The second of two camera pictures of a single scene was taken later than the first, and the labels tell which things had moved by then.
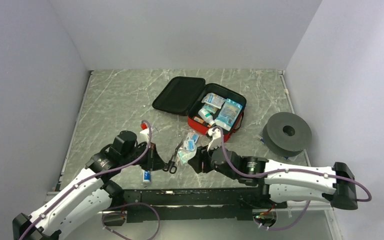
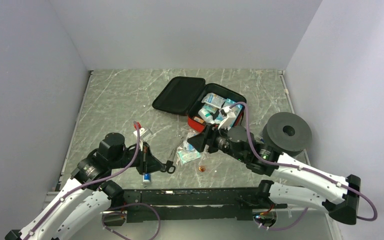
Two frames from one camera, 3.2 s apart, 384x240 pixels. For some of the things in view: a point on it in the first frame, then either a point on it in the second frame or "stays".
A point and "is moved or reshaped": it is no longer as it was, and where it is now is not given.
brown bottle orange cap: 200,120 stays
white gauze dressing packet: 214,99 stays
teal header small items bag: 211,108 stays
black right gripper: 202,155 → 208,138
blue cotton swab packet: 228,114 is moved or reshaped
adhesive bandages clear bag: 185,156 stays
